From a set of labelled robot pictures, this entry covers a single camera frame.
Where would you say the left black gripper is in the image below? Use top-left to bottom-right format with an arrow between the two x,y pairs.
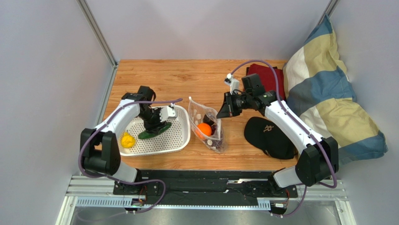
138,107 -> 167,135

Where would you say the green cucumber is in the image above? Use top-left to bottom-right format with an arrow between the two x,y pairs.
138,122 -> 172,140

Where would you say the clear zip top bag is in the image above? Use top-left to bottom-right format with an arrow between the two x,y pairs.
188,97 -> 228,153

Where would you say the yellow lemon toy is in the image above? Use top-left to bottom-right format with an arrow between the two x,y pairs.
120,132 -> 136,149

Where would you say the orange fruit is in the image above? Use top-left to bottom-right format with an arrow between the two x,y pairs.
197,123 -> 212,136

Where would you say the red grape bunch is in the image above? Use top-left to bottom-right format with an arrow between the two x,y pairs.
206,128 -> 225,151

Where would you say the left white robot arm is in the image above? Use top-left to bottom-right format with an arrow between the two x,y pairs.
78,86 -> 174,184

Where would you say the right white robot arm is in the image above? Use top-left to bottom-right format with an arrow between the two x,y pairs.
216,74 -> 339,189

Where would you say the white perforated plastic basket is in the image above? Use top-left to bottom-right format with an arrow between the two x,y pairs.
119,105 -> 190,157

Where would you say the black baseball cap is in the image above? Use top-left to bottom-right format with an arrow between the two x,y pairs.
244,117 -> 296,160

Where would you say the folded red cloth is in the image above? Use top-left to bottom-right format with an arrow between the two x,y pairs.
246,64 -> 286,100

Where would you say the blue yellow checked pillow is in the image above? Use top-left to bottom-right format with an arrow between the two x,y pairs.
283,15 -> 388,165

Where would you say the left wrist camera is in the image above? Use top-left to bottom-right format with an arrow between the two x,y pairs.
159,105 -> 177,122

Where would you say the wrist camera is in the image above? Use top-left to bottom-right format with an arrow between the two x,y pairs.
159,105 -> 177,122
224,73 -> 239,95

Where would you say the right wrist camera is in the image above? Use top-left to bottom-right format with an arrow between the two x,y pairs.
224,73 -> 239,95

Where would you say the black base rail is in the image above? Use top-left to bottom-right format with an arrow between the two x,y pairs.
113,170 -> 298,206

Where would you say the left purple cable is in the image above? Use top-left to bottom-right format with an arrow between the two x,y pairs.
77,97 -> 184,215

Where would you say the aluminium frame post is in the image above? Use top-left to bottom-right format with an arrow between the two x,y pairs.
76,0 -> 118,68

